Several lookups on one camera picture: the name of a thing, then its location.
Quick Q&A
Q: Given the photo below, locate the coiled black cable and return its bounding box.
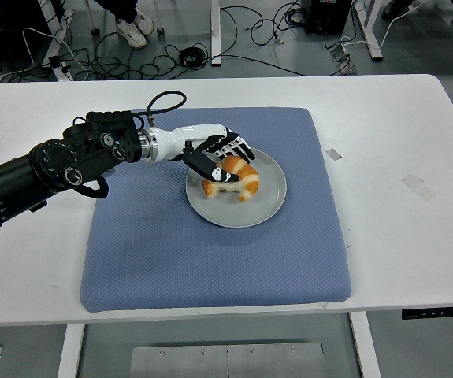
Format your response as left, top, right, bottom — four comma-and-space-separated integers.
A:
178, 46, 206, 68

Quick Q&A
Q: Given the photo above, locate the black equipment box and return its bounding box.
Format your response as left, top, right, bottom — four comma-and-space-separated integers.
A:
303, 0, 346, 35

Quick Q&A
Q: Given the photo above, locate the black plug adapter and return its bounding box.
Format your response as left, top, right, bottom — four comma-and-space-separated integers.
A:
48, 55, 73, 78

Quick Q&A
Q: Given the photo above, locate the chair leg with caster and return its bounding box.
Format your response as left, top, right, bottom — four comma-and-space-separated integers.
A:
85, 0, 102, 38

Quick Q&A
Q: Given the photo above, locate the grey round plate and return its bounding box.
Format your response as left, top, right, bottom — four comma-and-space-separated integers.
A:
185, 146, 288, 229

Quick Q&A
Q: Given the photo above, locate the large tape piece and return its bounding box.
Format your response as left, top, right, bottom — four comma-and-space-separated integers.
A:
399, 173, 437, 203

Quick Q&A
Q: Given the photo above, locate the looped black floor cable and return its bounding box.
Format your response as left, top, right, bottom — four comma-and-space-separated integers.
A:
249, 6, 304, 46

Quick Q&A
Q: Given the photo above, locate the large black cabinet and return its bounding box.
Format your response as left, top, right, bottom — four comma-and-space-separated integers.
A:
0, 0, 52, 64

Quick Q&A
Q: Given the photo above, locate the blue quilted mat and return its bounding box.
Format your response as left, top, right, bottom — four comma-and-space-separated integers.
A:
79, 106, 353, 314

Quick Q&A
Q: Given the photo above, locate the white desk leg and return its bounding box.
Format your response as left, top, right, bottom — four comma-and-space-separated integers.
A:
210, 0, 222, 67
351, 0, 384, 61
39, 0, 74, 82

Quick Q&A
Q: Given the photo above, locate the black table control panel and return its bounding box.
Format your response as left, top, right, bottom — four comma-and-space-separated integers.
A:
401, 305, 453, 321

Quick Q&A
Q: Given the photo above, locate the croissant bread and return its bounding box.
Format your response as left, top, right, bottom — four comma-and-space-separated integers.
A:
202, 155, 261, 202

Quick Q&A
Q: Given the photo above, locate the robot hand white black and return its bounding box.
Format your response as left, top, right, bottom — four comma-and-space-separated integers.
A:
154, 123, 257, 184

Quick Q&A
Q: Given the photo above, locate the white cable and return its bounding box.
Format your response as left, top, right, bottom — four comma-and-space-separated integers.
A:
340, 7, 407, 50

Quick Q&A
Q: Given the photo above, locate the long black floor cable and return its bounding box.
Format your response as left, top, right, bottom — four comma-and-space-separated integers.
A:
206, 54, 310, 77

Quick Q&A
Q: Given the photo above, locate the person's leg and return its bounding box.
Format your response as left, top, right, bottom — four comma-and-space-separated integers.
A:
93, 0, 139, 21

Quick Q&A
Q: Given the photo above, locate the white table leg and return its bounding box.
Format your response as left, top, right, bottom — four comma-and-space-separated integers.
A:
56, 324, 86, 378
347, 312, 381, 378

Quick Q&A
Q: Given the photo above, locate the person's foot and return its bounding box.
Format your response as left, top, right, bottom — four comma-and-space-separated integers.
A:
381, 0, 413, 19
115, 18, 147, 50
133, 6, 154, 36

